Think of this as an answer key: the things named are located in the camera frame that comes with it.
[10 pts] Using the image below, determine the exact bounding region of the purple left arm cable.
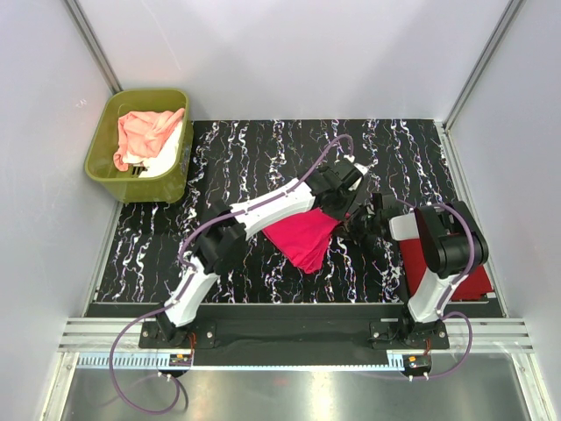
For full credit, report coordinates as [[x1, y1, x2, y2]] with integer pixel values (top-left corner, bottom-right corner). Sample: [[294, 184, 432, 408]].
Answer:
[[108, 134, 357, 416]]

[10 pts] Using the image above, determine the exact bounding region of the peach pink cloth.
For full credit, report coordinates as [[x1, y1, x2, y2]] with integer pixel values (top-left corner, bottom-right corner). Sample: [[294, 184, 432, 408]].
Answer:
[[113, 108, 185, 172]]

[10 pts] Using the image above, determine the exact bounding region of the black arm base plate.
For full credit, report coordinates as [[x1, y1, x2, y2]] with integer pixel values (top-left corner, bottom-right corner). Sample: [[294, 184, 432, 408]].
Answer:
[[138, 303, 450, 367]]

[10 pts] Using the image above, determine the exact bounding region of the dark red folded t shirt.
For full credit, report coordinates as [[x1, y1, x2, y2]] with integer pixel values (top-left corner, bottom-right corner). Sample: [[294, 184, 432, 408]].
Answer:
[[398, 232, 494, 302]]

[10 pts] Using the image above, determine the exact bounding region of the white cloth in tub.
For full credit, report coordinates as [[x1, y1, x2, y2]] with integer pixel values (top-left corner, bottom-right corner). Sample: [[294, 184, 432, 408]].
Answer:
[[124, 121, 183, 178]]

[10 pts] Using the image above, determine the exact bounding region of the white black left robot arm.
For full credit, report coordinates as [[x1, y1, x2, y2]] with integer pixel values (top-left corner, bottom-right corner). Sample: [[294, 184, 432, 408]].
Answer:
[[156, 155, 367, 347]]

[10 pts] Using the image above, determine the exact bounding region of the olive green plastic tub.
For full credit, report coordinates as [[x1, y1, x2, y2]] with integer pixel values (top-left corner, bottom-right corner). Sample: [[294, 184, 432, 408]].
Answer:
[[84, 88, 194, 203]]

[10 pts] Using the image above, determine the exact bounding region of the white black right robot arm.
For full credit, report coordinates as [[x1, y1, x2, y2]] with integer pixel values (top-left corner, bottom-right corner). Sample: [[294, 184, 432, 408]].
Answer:
[[341, 193, 489, 348]]

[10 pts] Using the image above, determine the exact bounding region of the white slotted cable duct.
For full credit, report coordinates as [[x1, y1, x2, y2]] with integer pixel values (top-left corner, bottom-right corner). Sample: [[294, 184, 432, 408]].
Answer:
[[77, 350, 433, 369]]

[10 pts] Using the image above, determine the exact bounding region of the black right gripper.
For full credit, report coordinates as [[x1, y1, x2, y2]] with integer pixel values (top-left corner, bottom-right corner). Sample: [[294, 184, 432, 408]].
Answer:
[[327, 204, 380, 245]]

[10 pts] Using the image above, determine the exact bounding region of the bright pink t shirt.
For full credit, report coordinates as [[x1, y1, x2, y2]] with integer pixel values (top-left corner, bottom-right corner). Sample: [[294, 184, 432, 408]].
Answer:
[[262, 209, 342, 275]]

